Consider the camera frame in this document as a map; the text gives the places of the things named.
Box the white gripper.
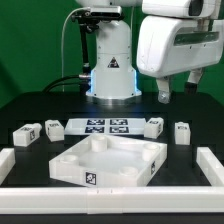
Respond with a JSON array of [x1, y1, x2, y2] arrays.
[[136, 16, 224, 104]]

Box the white square tabletop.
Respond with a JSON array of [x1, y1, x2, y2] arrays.
[[49, 134, 167, 187]]

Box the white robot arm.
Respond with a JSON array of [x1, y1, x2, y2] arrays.
[[75, 0, 224, 104]]

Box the white U-shaped fence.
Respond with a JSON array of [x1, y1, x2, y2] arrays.
[[0, 146, 224, 215]]

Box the black cables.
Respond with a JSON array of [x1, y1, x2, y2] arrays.
[[42, 74, 92, 93]]

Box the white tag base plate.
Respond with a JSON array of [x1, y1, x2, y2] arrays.
[[65, 118, 146, 135]]

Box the white camera cable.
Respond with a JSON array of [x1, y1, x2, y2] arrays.
[[60, 6, 91, 93]]

